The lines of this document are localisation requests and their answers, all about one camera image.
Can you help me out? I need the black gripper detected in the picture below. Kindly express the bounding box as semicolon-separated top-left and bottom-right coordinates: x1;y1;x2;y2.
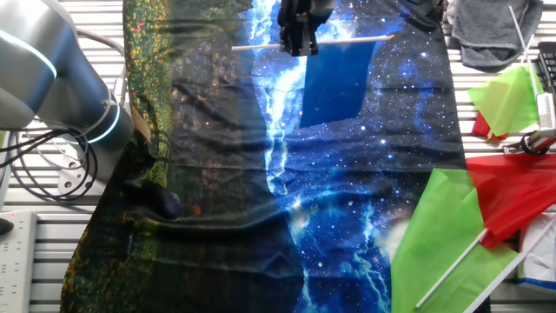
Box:
276;0;323;57

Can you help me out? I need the blue flag white pole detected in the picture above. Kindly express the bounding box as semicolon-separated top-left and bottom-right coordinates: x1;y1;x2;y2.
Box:
230;34;396;130

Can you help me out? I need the small green flag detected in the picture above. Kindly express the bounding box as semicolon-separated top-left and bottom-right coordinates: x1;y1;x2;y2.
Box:
467;3;546;138

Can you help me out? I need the large green flag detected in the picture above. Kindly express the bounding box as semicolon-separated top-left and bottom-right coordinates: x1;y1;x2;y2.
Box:
389;167;556;313

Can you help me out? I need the large red flag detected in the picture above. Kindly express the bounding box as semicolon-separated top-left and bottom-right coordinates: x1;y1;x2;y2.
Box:
414;152;556;310

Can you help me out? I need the galaxy forest print tablecloth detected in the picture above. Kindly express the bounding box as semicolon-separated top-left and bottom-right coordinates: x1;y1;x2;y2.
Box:
59;0;492;313

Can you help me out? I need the tan cardboard piece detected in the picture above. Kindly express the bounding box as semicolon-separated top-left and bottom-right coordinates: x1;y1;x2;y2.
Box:
129;105;154;145

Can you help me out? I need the grey towel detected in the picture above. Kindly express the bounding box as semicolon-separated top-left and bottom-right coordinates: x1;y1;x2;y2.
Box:
447;0;545;73

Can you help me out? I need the black keyboard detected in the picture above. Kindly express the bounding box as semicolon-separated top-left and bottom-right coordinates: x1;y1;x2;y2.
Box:
536;41;556;95

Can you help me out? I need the silver base mounting plate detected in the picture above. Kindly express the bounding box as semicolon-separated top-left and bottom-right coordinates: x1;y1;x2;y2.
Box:
56;151;108;196

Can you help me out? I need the blue white tissue pack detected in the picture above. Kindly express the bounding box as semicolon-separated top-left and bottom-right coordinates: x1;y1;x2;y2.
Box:
516;211;556;293

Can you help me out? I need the white power strip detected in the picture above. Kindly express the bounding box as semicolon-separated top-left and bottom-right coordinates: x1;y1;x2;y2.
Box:
0;210;39;313

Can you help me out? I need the grey hose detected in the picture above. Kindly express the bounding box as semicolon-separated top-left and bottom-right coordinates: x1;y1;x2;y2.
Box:
69;25;129;108

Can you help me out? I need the silver camera clamp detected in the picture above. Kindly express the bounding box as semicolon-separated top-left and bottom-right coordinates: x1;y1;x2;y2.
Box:
502;127;556;156

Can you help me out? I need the black base cable bundle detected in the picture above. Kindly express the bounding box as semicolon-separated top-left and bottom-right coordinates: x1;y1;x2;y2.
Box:
0;125;100;202

